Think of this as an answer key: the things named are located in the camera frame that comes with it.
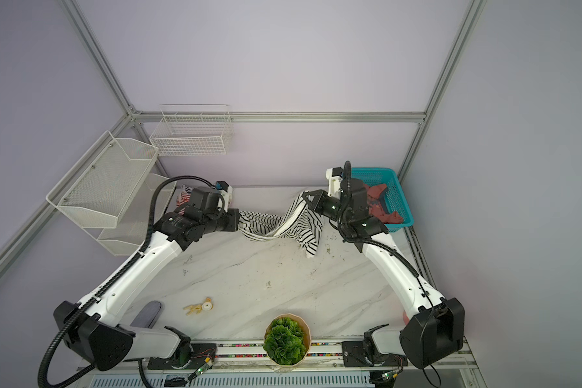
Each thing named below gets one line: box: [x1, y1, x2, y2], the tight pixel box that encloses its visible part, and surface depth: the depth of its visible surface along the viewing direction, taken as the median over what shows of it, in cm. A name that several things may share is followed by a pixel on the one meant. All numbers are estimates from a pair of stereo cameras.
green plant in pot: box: [263, 312, 312, 367], surface depth 68 cm
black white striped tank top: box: [239, 190, 325, 258], surface depth 75 cm
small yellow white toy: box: [182, 296, 214, 316], surface depth 84 cm
